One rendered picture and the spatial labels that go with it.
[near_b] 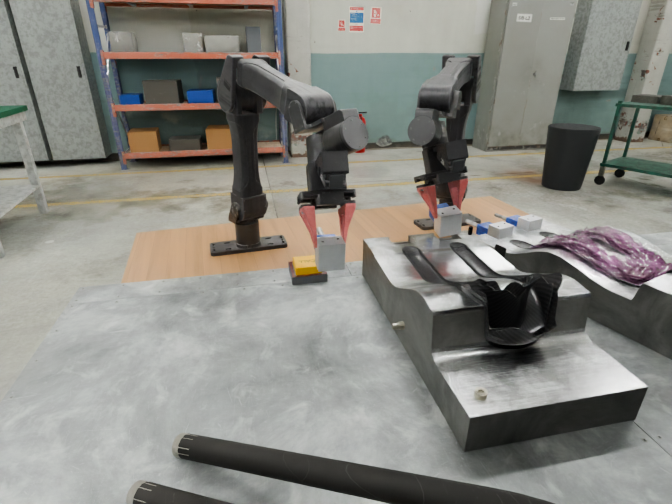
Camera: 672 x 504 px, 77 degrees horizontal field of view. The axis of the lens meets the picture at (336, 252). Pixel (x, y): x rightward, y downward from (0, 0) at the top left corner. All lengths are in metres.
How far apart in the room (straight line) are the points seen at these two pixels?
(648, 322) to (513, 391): 0.35
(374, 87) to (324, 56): 0.81
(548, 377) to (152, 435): 0.54
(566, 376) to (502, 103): 6.10
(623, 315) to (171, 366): 0.79
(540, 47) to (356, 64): 2.47
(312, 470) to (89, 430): 0.34
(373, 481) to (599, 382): 0.36
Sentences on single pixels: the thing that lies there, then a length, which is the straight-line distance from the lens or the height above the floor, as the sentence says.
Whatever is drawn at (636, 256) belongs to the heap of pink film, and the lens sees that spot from 1.03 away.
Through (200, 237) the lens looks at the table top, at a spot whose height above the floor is 0.80.
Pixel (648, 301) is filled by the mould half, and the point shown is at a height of 0.88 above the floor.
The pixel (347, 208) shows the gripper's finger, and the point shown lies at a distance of 0.76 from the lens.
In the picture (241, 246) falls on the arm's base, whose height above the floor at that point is 0.81.
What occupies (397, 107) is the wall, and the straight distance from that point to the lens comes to 6.53.
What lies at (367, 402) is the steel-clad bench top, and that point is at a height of 0.80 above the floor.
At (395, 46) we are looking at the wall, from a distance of 6.47.
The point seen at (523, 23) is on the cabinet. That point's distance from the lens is 6.71.
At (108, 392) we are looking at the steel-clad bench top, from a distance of 0.76.
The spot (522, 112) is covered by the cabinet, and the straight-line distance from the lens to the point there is 6.85.
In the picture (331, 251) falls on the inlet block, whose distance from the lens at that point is 0.76.
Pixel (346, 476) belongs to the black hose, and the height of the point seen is 0.88.
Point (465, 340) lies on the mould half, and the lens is 0.67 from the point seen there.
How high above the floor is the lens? 1.26
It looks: 25 degrees down
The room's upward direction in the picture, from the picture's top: straight up
